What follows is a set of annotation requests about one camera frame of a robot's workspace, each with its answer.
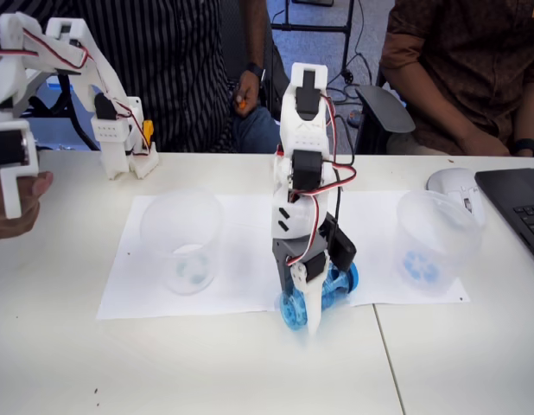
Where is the white leader arm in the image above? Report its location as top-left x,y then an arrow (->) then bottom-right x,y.
0,11 -> 161,220

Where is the striped shirt person right hand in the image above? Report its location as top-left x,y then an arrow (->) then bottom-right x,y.
0,170 -> 54,241

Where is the clear plastic cup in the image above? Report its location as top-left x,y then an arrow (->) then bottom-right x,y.
392,189 -> 485,299
139,192 -> 226,297

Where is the striped shirt person left forearm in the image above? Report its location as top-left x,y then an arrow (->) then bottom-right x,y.
245,0 -> 268,66

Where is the brown shirt person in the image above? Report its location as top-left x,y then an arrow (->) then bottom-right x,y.
378,0 -> 534,156

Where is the striped shirt person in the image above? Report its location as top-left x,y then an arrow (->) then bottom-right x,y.
0,0 -> 280,155

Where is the blue plastic bottle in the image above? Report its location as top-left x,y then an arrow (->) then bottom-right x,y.
277,261 -> 361,334

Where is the black metal stand frame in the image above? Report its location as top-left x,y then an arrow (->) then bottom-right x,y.
270,0 -> 357,83

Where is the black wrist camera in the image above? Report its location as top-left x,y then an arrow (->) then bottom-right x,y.
321,214 -> 359,273

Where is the white computer mouse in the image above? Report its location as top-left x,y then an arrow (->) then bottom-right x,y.
425,167 -> 486,228

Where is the black office chair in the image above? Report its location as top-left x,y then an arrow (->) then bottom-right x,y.
355,55 -> 417,156

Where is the striped shirt person left hand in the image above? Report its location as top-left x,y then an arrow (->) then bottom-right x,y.
232,71 -> 264,116

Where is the brown shirt person right forearm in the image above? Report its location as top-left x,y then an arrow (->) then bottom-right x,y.
378,55 -> 517,156

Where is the black laptop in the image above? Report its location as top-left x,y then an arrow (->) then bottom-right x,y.
474,167 -> 534,269

